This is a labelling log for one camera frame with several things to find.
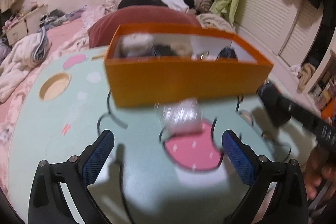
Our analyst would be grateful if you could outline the black item inside box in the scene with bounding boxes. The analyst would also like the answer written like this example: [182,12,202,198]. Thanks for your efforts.
[217,47,238,59]

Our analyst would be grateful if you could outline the white fluffy pom-pom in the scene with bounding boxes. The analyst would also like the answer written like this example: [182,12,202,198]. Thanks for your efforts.
[120,33,153,53]

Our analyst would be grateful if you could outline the black toy car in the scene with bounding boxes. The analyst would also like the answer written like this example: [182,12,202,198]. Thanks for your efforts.
[146,45,177,57]

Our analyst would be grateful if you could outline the orange cardboard box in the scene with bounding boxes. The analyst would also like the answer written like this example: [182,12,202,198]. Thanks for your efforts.
[104,23,273,107]

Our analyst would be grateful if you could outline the white pink blanket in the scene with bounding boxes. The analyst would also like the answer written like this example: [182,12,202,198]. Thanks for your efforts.
[1,27,51,103]

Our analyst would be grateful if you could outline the black clothing pile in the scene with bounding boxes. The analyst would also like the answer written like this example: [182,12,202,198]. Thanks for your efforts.
[117,0,195,13]

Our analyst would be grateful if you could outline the red pillow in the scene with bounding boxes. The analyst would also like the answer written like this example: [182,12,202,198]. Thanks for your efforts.
[88,5,200,48]

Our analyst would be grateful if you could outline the clear bubble wrap bundle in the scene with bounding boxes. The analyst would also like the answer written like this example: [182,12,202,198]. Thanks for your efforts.
[158,98,203,135]

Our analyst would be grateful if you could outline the brown fluffy pom-pom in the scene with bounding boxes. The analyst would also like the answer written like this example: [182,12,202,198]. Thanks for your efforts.
[170,42,193,57]

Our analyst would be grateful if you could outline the person's right hand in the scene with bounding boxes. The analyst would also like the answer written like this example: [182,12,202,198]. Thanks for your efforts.
[303,147,335,201]

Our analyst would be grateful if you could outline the beige garment on bed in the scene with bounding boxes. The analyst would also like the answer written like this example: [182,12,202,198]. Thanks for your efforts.
[196,13,236,33]

